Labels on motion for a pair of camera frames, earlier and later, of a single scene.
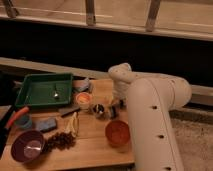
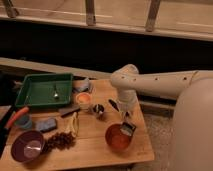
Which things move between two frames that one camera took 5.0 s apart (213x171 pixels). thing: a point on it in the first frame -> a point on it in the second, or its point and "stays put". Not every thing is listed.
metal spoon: [56, 95] stays put
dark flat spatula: [68, 111] stays put
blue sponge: [47, 125] stays put
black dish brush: [113, 112] -> [127, 128]
